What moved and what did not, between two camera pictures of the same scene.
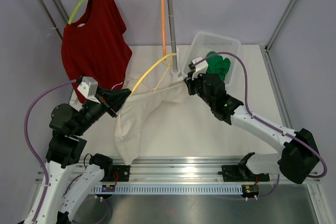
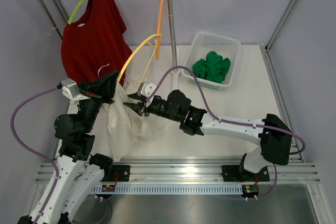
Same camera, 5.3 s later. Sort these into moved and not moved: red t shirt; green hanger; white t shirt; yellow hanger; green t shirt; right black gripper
Moved: yellow hanger; white t shirt; right black gripper
Not moved: green t shirt; red t shirt; green hanger
